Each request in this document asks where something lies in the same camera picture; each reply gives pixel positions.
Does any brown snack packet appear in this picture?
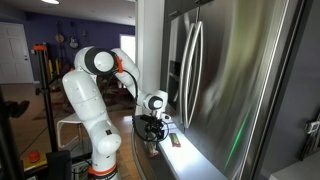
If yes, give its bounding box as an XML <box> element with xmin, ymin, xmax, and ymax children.
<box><xmin>145</xmin><ymin>142</ymin><xmax>159</xmax><ymax>157</ymax></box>

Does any open freezer drawer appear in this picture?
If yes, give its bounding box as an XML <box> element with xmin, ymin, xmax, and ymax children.
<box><xmin>133</xmin><ymin>115</ymin><xmax>227</xmax><ymax>180</ymax></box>

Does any black tripod stand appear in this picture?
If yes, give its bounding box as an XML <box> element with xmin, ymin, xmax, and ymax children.
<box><xmin>33</xmin><ymin>45</ymin><xmax>58</xmax><ymax>152</ymax></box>

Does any white door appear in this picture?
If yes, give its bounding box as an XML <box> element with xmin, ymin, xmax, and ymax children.
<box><xmin>0</xmin><ymin>22</ymin><xmax>34</xmax><ymax>84</ymax></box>

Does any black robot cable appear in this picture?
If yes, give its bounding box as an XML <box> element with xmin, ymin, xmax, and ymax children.
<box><xmin>105</xmin><ymin>69</ymin><xmax>171</xmax><ymax>144</ymax></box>

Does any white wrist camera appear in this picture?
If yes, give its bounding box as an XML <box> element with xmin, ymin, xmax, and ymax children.
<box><xmin>160</xmin><ymin>113</ymin><xmax>171</xmax><ymax>120</ymax></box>

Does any ceiling light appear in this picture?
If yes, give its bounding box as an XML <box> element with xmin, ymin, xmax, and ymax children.
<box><xmin>41</xmin><ymin>0</ymin><xmax>60</xmax><ymax>5</ymax></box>

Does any hanging guitar on wall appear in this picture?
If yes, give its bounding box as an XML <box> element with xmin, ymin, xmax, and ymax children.
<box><xmin>69</xmin><ymin>22</ymin><xmax>79</xmax><ymax>49</ymax></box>

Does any stainless steel refrigerator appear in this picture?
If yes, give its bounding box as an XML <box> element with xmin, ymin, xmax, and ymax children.
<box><xmin>163</xmin><ymin>0</ymin><xmax>311</xmax><ymax>180</ymax></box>

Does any red green snack packet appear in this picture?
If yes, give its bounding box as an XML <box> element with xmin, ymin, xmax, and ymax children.
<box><xmin>169</xmin><ymin>133</ymin><xmax>181</xmax><ymax>147</ymax></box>

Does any white stool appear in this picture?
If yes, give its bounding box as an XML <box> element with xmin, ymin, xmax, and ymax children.
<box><xmin>56</xmin><ymin>113</ymin><xmax>83</xmax><ymax>149</ymax></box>

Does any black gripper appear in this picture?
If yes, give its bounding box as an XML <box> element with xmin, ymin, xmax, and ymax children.
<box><xmin>141</xmin><ymin>115</ymin><xmax>165</xmax><ymax>144</ymax></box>

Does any red emergency stop button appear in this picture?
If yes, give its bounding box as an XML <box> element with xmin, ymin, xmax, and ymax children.
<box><xmin>28</xmin><ymin>150</ymin><xmax>40</xmax><ymax>163</ymax></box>

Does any hanging banjo on wall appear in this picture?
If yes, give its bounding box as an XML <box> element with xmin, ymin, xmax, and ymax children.
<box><xmin>55</xmin><ymin>21</ymin><xmax>65</xmax><ymax>43</ymax></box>

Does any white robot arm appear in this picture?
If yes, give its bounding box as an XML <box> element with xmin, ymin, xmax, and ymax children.
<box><xmin>62</xmin><ymin>46</ymin><xmax>168</xmax><ymax>180</ymax></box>

